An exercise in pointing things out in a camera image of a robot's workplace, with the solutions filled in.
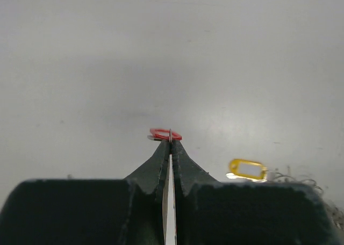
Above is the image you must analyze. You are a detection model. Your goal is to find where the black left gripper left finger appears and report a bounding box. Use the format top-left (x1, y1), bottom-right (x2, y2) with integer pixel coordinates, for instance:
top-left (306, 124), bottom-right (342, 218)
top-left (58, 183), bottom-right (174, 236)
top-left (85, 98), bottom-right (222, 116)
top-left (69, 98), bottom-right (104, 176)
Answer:
top-left (1, 141), bottom-right (170, 244)

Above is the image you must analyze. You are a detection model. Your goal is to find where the metal keyring holder red handle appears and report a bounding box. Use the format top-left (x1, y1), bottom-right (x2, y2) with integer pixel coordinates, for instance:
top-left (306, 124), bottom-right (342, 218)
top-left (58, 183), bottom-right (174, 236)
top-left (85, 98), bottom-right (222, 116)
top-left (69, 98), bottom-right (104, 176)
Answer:
top-left (266, 165), bottom-right (343, 233)

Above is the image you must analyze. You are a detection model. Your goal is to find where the yellow tag key on holder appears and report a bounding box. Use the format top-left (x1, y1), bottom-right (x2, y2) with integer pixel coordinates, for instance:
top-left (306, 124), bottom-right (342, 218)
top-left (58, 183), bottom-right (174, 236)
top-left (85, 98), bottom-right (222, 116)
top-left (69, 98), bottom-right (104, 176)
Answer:
top-left (226, 158), bottom-right (268, 182)

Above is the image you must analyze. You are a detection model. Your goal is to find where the red tag key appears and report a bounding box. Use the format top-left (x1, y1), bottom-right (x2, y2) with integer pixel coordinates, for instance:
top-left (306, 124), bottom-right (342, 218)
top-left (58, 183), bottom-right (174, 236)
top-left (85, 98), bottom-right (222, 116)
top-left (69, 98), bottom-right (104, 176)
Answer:
top-left (147, 128), bottom-right (182, 143)

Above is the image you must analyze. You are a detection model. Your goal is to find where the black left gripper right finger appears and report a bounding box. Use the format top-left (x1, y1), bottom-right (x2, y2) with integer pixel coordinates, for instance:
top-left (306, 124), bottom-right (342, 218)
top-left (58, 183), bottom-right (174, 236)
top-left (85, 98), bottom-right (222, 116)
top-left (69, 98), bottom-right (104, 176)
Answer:
top-left (171, 140), bottom-right (339, 244)

